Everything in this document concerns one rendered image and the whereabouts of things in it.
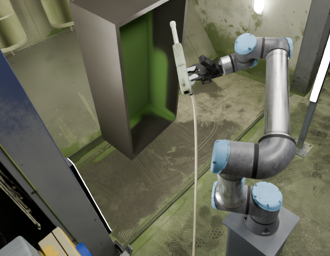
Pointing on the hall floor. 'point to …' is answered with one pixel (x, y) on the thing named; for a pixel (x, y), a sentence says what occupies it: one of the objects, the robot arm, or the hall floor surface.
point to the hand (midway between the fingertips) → (182, 76)
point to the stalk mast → (18, 248)
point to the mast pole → (308, 120)
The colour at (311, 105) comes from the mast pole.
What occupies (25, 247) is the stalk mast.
